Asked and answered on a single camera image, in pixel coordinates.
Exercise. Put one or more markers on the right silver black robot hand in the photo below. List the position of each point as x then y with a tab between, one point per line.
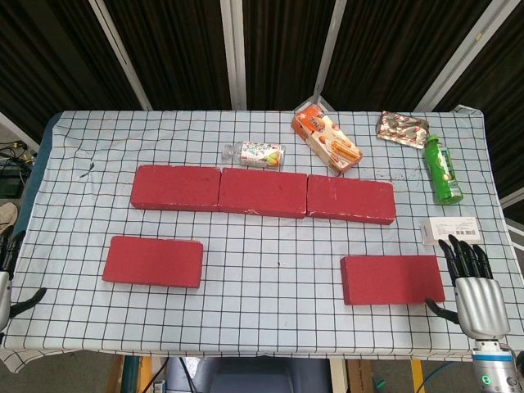
483	303

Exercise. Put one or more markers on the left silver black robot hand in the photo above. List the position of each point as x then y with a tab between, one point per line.
4	286

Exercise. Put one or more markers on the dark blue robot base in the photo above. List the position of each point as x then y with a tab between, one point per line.
254	376

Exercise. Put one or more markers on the beige shoe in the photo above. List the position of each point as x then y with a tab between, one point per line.
7	217

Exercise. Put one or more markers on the small white cardboard box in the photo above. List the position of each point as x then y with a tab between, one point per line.
452	231

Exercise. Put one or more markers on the black equipment box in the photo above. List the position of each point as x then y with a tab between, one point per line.
10	180

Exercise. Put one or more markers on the green drink bottle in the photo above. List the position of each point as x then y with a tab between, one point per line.
444	172

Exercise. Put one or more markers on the silver foil snack bag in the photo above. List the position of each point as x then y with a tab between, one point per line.
403	130

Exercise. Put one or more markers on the white black checkered tablecloth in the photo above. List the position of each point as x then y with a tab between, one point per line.
262	311

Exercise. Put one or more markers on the orange snack box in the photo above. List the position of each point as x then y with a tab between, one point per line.
327	139

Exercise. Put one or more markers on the clear bottle with colourful label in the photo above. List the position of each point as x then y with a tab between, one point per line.
262	154

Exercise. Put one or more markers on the black pleated curtain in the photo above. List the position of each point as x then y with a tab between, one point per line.
184	49

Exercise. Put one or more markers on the white metal frame post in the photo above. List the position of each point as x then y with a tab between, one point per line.
458	57
234	53
120	53
329	53

